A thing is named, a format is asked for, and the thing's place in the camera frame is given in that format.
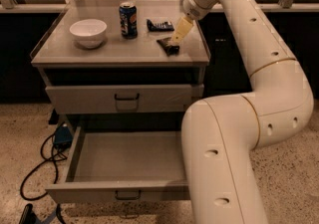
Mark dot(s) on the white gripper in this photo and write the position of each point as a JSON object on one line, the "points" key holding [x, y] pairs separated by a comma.
{"points": [[192, 9]]}

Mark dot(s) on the dark chocolate rxbar wrapper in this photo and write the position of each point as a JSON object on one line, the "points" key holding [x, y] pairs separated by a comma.
{"points": [[170, 47]]}

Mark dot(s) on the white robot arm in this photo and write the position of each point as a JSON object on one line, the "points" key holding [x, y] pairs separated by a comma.
{"points": [[217, 133]]}

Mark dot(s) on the grey drawer cabinet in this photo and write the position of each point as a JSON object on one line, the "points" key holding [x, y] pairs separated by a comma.
{"points": [[119, 61]]}

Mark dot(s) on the closed grey upper drawer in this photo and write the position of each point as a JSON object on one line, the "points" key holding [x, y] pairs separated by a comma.
{"points": [[125, 98]]}

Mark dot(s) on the open grey middle drawer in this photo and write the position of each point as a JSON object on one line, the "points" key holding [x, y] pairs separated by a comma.
{"points": [[122, 166]]}

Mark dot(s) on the blue pepsi can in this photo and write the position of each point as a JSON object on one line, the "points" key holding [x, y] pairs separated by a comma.
{"points": [[128, 19]]}

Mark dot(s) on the white ceramic bowl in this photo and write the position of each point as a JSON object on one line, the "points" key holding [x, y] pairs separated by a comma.
{"points": [[89, 33]]}

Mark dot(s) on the blue power box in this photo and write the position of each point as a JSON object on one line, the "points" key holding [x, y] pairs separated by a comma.
{"points": [[62, 136]]}

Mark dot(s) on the black object floor corner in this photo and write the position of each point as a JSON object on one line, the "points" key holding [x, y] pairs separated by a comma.
{"points": [[29, 217]]}

